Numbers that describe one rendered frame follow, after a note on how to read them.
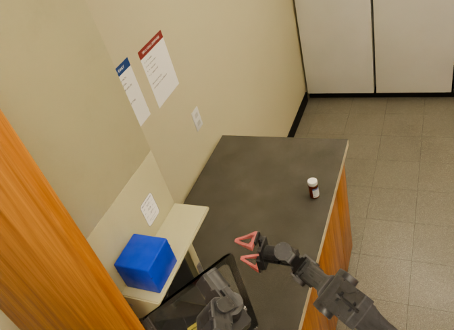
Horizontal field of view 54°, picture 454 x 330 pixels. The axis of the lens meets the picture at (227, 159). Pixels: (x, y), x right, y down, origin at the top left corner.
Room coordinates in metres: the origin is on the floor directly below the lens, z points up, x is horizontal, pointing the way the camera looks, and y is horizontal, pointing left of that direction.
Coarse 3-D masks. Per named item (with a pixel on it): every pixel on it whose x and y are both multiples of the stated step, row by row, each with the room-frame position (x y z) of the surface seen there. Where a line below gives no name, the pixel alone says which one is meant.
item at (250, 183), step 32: (224, 160) 1.86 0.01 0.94; (256, 160) 1.79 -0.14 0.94; (288, 160) 1.71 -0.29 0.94; (320, 160) 1.64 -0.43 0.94; (192, 192) 1.70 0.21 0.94; (224, 192) 1.62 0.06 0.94; (256, 192) 1.56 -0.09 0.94; (288, 192) 1.49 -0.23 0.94; (320, 192) 1.43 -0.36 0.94; (224, 224) 1.42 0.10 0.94; (256, 224) 1.36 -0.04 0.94; (288, 224) 1.31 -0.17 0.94; (320, 224) 1.25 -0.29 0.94; (256, 288) 1.04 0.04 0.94; (288, 288) 1.00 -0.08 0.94; (288, 320) 0.88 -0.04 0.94
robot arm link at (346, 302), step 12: (336, 276) 0.61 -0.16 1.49; (336, 288) 0.58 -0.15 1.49; (348, 288) 0.56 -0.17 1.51; (324, 300) 0.57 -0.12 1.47; (336, 300) 0.56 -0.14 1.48; (348, 300) 0.54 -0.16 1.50; (360, 300) 0.52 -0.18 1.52; (372, 300) 0.51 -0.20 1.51; (336, 312) 0.52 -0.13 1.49; (348, 312) 0.51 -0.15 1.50; (360, 312) 0.50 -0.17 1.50; (372, 312) 0.50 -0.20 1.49; (348, 324) 0.49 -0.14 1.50; (360, 324) 0.49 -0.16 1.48; (372, 324) 0.48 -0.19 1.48; (384, 324) 0.48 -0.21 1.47
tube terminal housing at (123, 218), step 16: (144, 160) 0.97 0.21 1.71; (144, 176) 0.94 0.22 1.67; (160, 176) 0.99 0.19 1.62; (128, 192) 0.88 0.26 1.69; (144, 192) 0.92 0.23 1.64; (160, 192) 0.97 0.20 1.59; (112, 208) 0.82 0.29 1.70; (128, 208) 0.86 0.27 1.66; (160, 208) 0.95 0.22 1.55; (112, 224) 0.81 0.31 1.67; (128, 224) 0.84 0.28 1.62; (144, 224) 0.88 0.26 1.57; (160, 224) 0.93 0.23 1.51; (96, 240) 0.75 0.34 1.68; (112, 240) 0.79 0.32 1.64; (128, 240) 0.82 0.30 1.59; (112, 256) 0.76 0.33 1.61; (192, 256) 0.98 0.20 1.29; (112, 272) 0.75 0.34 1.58; (192, 272) 0.99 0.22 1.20
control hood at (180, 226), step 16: (176, 208) 0.97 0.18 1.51; (192, 208) 0.95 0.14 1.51; (208, 208) 0.94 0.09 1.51; (176, 224) 0.91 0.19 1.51; (192, 224) 0.89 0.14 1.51; (176, 240) 0.85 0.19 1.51; (192, 240) 0.84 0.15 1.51; (176, 256) 0.79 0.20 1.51; (176, 272) 0.75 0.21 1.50; (128, 288) 0.74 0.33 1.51; (144, 304) 0.69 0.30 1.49
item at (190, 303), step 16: (224, 256) 0.85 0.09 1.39; (224, 272) 0.84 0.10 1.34; (192, 288) 0.79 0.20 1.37; (240, 288) 0.85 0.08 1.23; (160, 304) 0.76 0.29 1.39; (176, 304) 0.77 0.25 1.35; (192, 304) 0.78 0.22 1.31; (160, 320) 0.74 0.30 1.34; (176, 320) 0.76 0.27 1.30; (192, 320) 0.78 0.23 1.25; (256, 320) 0.86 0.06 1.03
